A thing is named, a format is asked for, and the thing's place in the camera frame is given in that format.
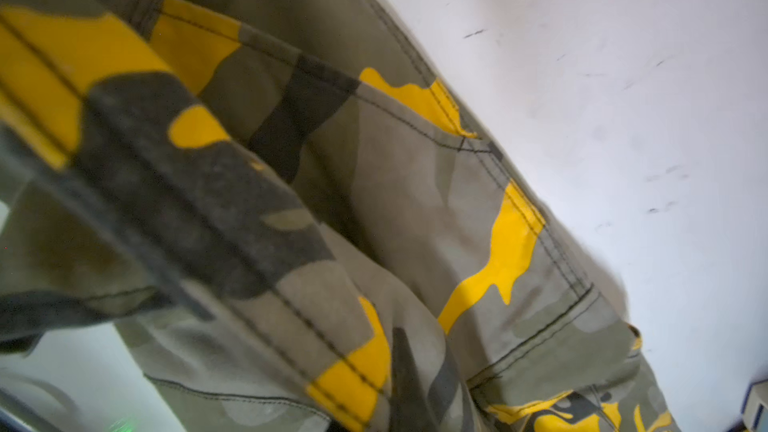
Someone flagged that camouflage yellow green trousers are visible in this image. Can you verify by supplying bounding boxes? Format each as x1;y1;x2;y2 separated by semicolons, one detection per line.
1;0;677;431

